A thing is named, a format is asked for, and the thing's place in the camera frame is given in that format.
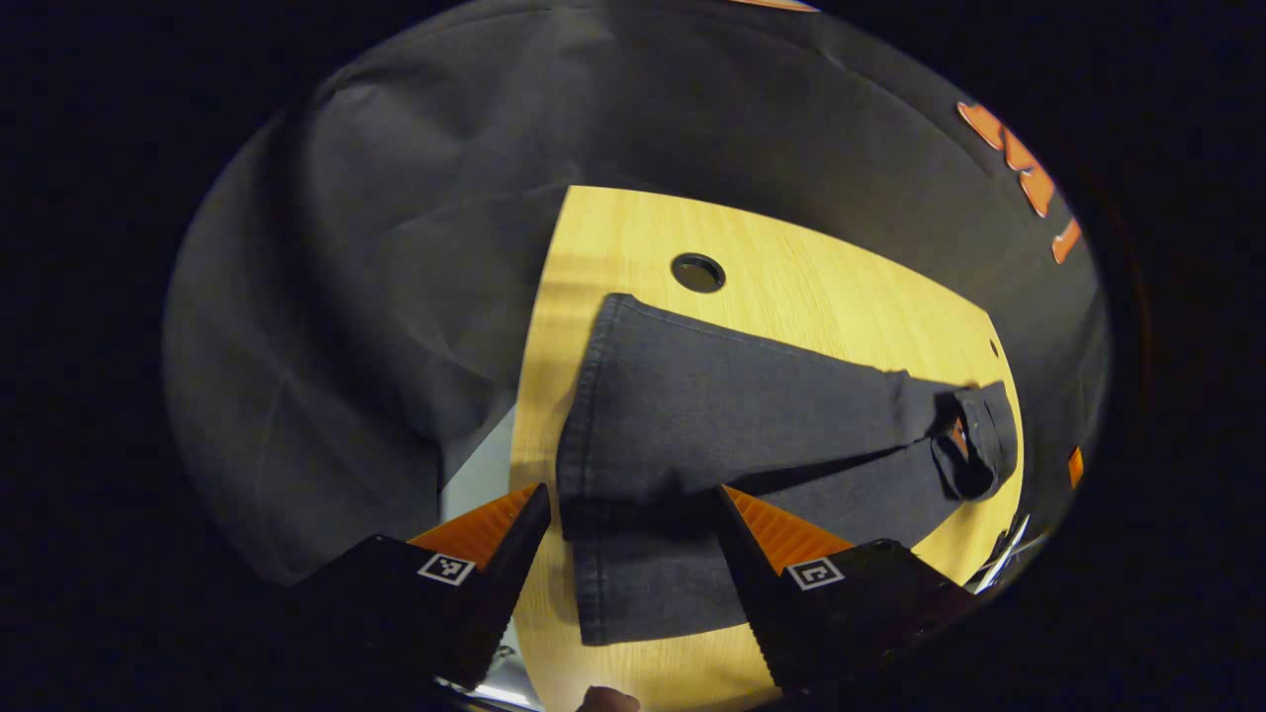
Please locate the dark grey jeans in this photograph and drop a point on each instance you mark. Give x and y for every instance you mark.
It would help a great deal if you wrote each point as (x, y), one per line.
(712, 415)

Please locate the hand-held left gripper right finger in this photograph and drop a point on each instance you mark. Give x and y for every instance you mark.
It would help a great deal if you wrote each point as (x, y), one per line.
(762, 603)

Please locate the black backdrop cloth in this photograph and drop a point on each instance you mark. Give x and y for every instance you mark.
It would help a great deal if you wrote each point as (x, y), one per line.
(415, 247)

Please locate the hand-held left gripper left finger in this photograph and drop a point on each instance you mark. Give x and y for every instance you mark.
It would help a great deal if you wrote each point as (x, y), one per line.
(509, 593)

